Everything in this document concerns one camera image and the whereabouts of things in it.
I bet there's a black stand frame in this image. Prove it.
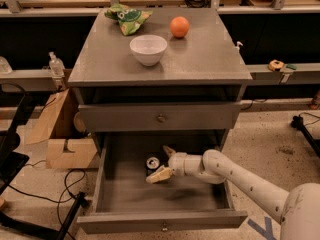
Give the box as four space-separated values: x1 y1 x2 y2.
0 83 88 240

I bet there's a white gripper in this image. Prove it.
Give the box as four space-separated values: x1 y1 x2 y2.
146 145 204 184

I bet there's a black tripod leg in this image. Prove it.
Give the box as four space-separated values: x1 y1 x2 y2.
291 116 320 158

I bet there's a grey drawer cabinet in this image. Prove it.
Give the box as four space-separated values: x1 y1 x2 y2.
69 8 251 147

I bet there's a clear plastic bottle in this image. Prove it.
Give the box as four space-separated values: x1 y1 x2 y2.
49 52 65 77

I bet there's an orange fruit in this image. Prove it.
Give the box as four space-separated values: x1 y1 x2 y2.
170 16 190 38

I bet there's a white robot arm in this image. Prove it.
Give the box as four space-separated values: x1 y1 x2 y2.
146 145 320 240

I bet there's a white pump dispenser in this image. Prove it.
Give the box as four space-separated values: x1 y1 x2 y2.
236 41 243 51

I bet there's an open grey middle drawer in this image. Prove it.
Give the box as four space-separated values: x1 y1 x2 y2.
77 132 247 234

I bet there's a green chip bag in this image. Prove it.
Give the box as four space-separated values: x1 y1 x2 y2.
104 3 153 36

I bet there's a closed grey top drawer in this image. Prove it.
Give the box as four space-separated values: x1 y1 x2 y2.
79 102 241 132

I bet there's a white bowl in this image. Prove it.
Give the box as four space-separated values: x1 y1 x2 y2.
129 35 167 66

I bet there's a cardboard box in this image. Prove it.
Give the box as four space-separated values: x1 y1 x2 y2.
25 68 98 170

